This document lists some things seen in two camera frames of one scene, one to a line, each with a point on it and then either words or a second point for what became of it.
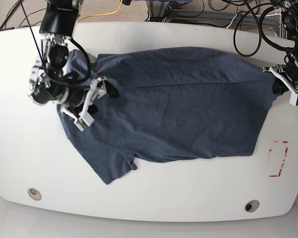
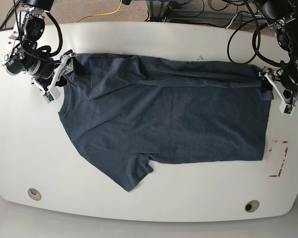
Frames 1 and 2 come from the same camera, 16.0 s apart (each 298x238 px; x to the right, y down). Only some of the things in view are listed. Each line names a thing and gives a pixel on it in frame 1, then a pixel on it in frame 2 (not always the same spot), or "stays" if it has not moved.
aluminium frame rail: x=156 y=12 stays
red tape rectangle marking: x=282 y=162 stays
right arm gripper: x=77 y=101 to x=49 y=71
